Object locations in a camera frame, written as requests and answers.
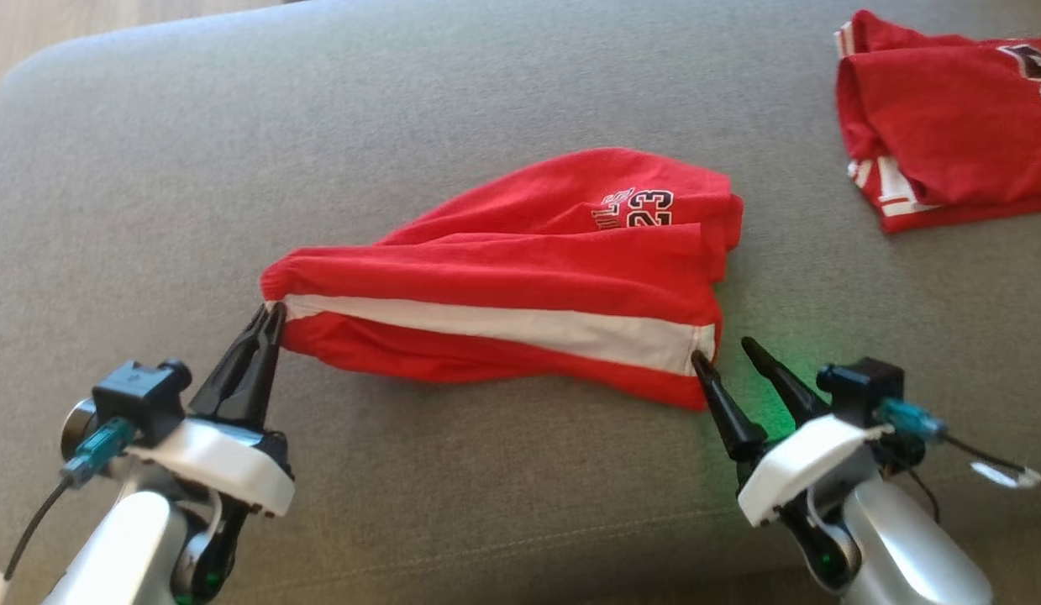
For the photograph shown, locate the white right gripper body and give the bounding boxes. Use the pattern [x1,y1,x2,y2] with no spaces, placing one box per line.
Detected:
[736,413,895,529]

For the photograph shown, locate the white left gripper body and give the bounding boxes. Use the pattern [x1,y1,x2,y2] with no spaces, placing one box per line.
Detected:
[125,416,296,518]

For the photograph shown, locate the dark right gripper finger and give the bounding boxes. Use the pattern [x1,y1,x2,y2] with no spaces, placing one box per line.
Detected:
[741,336,832,426]
[691,350,770,461]

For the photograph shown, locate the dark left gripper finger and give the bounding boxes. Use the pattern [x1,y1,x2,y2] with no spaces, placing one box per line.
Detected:
[188,302,269,423]
[224,302,287,431]

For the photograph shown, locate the red shorts with white stripe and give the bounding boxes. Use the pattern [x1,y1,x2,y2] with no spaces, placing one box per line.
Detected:
[260,147,745,413]

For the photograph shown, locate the red jersey with white trim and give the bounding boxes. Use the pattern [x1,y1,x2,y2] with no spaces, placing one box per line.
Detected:
[834,8,1041,234]

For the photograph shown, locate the grey sofa seat cushion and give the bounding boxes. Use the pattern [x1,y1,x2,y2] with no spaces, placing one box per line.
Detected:
[0,0,1041,605]

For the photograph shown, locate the right teal-plug black cable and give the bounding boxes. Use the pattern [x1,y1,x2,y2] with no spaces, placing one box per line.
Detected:
[875,398,1041,507]

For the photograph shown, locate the teal-plug black cable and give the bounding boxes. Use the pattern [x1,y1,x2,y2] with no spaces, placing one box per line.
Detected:
[3,418,139,582]
[875,398,1041,507]

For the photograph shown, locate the left teal-plug black cable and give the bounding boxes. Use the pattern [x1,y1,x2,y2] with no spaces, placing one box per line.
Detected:
[3,418,139,582]

